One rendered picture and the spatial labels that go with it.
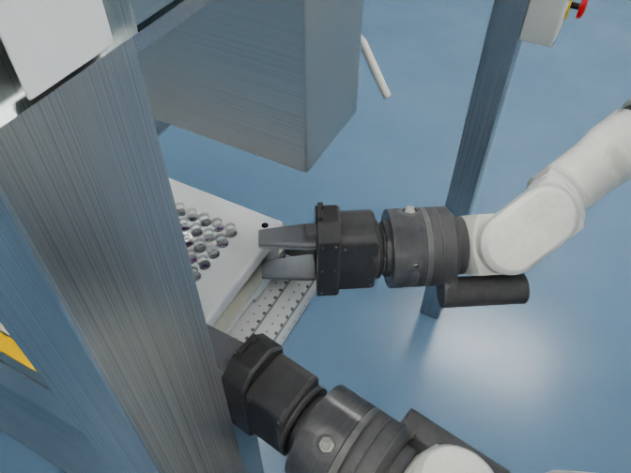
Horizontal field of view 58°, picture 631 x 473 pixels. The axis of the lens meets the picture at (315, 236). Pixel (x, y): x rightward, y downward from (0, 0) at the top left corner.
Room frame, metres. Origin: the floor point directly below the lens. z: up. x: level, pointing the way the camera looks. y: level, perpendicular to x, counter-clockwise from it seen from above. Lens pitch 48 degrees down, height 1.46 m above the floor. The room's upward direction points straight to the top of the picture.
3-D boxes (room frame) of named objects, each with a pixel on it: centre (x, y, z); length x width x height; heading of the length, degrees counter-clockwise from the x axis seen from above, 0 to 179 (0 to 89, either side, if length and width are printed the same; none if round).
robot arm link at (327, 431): (0.21, 0.02, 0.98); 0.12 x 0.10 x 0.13; 54
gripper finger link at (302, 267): (0.40, 0.03, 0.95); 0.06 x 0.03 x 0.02; 94
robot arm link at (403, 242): (0.41, -0.06, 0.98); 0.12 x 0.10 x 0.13; 94
